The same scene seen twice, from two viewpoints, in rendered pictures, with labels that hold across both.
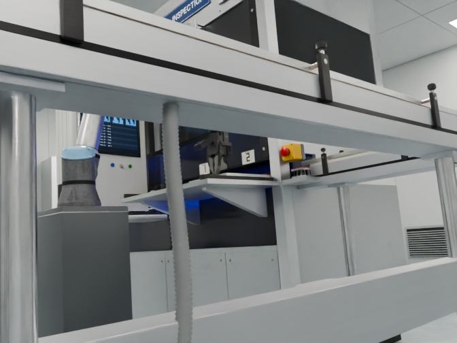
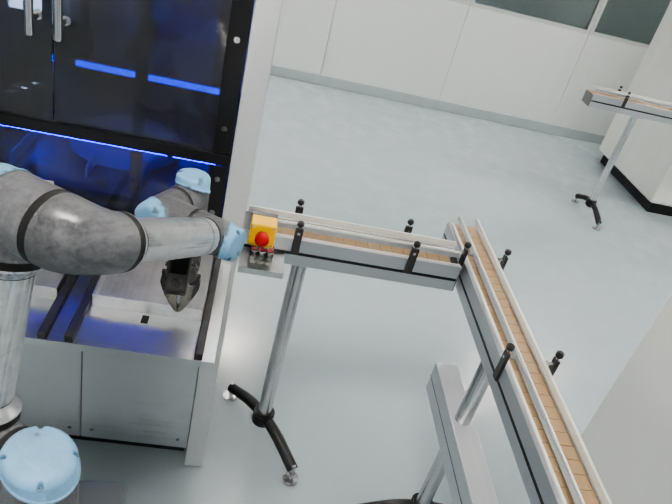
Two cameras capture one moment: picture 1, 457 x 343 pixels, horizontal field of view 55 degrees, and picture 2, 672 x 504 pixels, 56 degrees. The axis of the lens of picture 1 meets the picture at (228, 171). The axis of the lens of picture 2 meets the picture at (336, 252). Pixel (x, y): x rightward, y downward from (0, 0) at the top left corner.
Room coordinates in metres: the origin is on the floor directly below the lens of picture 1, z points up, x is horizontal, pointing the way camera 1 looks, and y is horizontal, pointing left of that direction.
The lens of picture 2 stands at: (0.95, 0.89, 1.90)
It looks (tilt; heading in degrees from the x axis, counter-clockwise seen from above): 31 degrees down; 301
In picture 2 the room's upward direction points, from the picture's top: 15 degrees clockwise
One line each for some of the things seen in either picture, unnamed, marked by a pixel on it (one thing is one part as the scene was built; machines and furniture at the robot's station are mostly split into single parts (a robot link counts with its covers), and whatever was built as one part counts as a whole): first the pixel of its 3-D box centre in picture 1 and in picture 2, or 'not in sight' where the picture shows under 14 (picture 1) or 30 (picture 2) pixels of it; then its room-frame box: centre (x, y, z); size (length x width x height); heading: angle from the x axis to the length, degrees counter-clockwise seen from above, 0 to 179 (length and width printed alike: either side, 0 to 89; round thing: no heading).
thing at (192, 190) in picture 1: (201, 192); (86, 281); (2.09, 0.13, 0.87); 0.70 x 0.48 x 0.02; 41
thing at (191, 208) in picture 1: (171, 213); not in sight; (2.27, 0.31, 0.80); 0.34 x 0.03 x 0.13; 131
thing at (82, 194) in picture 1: (79, 195); not in sight; (1.59, 0.54, 0.84); 0.15 x 0.15 x 0.10
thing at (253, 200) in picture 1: (236, 203); not in sight; (1.90, -0.02, 0.80); 0.34 x 0.03 x 0.13; 131
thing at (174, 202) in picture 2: not in sight; (169, 215); (1.81, 0.13, 1.21); 0.11 x 0.11 x 0.08; 14
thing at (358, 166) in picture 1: (370, 159); (352, 242); (1.78, -0.58, 0.92); 0.69 x 0.15 x 0.16; 41
